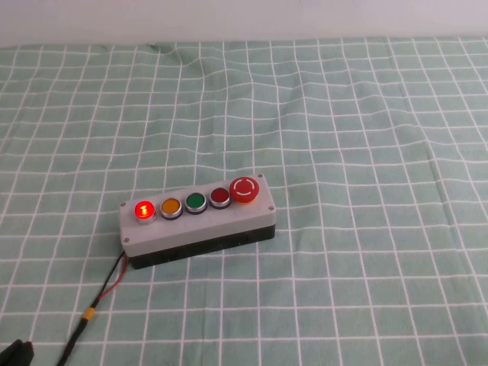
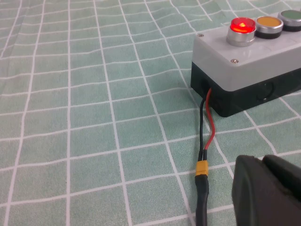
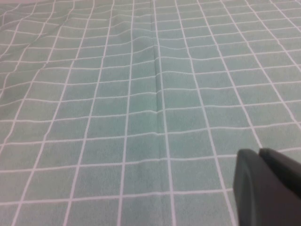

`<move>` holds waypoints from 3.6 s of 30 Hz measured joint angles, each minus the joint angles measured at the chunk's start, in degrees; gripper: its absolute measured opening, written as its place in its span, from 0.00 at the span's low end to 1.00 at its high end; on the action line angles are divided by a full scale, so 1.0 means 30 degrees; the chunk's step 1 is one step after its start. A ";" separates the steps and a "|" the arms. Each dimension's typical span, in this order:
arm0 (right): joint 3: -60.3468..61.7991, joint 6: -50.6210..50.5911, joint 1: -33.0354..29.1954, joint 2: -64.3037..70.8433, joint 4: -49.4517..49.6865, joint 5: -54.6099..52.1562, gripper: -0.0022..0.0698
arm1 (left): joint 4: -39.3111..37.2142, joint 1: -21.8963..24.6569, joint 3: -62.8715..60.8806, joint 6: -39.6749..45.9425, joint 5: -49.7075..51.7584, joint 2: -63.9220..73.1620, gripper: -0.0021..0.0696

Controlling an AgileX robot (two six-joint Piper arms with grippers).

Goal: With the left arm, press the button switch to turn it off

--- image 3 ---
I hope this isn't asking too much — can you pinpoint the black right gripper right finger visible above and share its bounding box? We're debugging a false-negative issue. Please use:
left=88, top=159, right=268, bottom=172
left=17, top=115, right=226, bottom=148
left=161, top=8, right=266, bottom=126
left=258, top=147, right=301, bottom=198

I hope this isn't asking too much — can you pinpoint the green white-grid tablecloth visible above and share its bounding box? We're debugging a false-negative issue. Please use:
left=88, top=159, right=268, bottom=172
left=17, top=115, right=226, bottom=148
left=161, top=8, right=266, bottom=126
left=0, top=0, right=301, bottom=226

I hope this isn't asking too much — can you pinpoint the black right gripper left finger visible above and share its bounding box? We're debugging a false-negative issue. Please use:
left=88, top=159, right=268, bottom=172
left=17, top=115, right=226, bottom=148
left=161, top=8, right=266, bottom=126
left=232, top=148, right=301, bottom=226

